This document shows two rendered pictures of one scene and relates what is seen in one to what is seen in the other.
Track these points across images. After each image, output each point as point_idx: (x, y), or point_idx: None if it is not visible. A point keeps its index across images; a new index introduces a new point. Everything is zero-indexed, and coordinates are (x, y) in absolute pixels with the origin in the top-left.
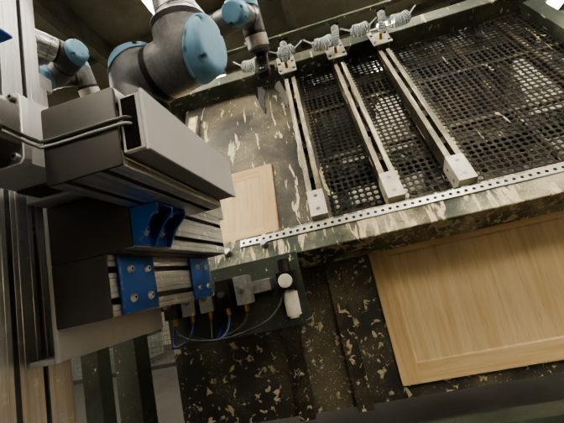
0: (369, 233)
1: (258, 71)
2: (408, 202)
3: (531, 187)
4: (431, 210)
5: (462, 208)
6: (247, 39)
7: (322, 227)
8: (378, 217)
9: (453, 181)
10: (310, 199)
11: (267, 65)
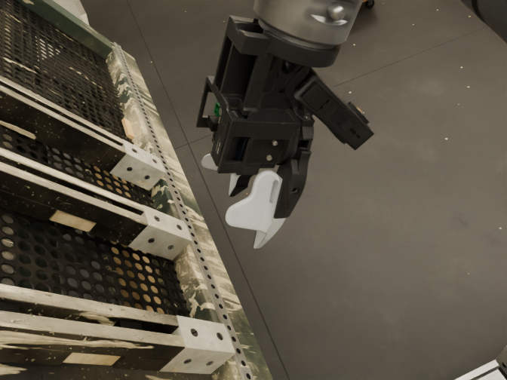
0: (233, 291)
1: (370, 128)
2: (188, 230)
3: (165, 148)
4: (195, 219)
5: (191, 198)
6: (361, 1)
7: (239, 344)
8: (210, 270)
9: (145, 179)
10: (203, 344)
11: (342, 98)
